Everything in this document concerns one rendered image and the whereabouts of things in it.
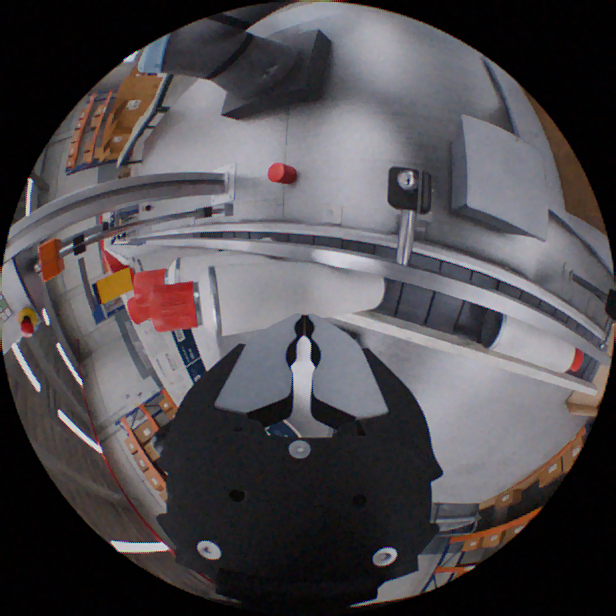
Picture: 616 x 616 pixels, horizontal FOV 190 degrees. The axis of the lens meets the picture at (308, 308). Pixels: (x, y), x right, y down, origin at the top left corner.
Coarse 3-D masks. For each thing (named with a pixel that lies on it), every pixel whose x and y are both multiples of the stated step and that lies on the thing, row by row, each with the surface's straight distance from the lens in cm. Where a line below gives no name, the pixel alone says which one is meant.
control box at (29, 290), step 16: (16, 256) 42; (32, 256) 51; (16, 272) 42; (32, 272) 49; (16, 288) 44; (32, 288) 47; (16, 304) 46; (32, 304) 46; (0, 320) 50; (16, 320) 49; (32, 320) 49; (16, 336) 53
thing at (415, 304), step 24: (144, 240) 97; (288, 240) 28; (312, 240) 26; (336, 240) 24; (432, 264) 22; (408, 288) 23; (504, 288) 25; (384, 312) 25; (408, 312) 24; (432, 312) 24; (456, 312) 24; (480, 312) 25; (552, 312) 31; (456, 336) 26; (480, 336) 27
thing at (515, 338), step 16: (496, 320) 24; (512, 320) 22; (496, 336) 22; (512, 336) 22; (528, 336) 23; (544, 336) 25; (512, 352) 24; (528, 352) 24; (544, 352) 26; (560, 352) 29; (576, 352) 34; (560, 368) 31; (576, 368) 36
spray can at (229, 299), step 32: (160, 288) 14; (192, 288) 14; (224, 288) 13; (256, 288) 13; (288, 288) 14; (320, 288) 15; (352, 288) 17; (384, 288) 20; (160, 320) 14; (192, 320) 14; (224, 320) 13; (256, 320) 14
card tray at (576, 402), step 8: (608, 352) 67; (600, 368) 67; (608, 368) 74; (600, 376) 71; (600, 384) 75; (576, 392) 62; (600, 392) 80; (568, 400) 61; (576, 400) 66; (584, 400) 71; (592, 400) 78; (600, 400) 87; (568, 408) 60; (576, 408) 66; (584, 408) 73; (592, 408) 82
